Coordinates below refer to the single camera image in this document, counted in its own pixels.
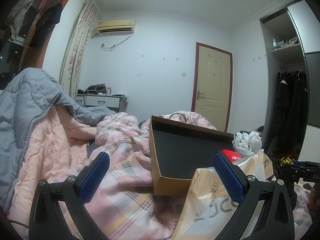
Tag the white crumpled plastic bag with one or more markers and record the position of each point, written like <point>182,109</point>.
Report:
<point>247,144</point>

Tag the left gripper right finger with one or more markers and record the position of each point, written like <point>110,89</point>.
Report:
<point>276,216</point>

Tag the pink plaid quilt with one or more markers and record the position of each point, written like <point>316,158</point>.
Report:
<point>124,206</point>

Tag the brown tray black lining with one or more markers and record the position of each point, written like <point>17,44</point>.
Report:
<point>177,149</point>

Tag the black yellow wet wipes pack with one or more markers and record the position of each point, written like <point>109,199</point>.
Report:
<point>285,161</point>

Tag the dark hanging clothes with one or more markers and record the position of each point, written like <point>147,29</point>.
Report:
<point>292,100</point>

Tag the black hanging jacket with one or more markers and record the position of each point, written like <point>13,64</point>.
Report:
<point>45,24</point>

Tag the translucent beige plastic bag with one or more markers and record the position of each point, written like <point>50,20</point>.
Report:
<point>208,207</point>

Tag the floral pink curtain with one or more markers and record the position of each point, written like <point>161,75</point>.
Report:
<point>72,62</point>

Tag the beige wall air conditioner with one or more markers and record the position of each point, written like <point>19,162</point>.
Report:
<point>116,26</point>

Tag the grey pink comforter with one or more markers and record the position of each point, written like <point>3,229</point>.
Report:
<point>44,132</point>

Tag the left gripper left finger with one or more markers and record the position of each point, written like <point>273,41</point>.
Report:
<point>46,218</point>

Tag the red white tissue pack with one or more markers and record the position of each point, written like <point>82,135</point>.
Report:
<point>232,155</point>

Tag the white grey desk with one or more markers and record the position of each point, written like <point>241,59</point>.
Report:
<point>114,103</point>

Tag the cream wooden door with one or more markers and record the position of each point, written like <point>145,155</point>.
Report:
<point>213,79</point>

